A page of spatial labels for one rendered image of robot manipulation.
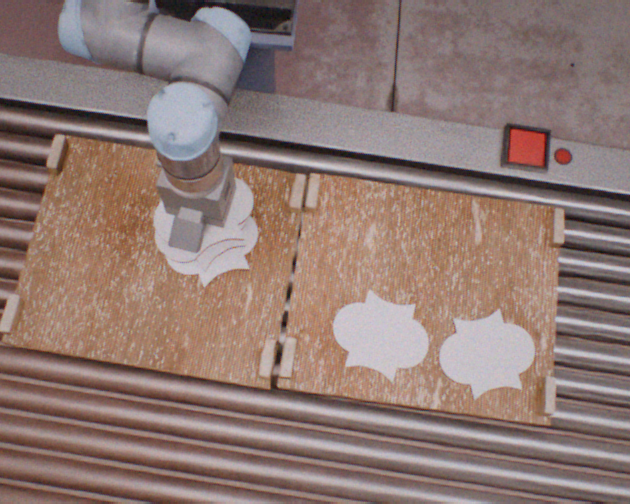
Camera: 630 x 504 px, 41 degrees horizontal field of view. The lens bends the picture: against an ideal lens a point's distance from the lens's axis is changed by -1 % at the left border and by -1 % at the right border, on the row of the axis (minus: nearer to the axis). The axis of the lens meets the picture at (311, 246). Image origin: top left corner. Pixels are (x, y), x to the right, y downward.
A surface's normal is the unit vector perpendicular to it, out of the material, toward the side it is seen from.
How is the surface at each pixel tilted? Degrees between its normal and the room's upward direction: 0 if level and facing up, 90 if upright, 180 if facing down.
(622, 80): 0
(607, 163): 0
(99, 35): 42
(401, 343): 0
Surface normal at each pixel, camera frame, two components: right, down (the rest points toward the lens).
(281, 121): 0.04, -0.31
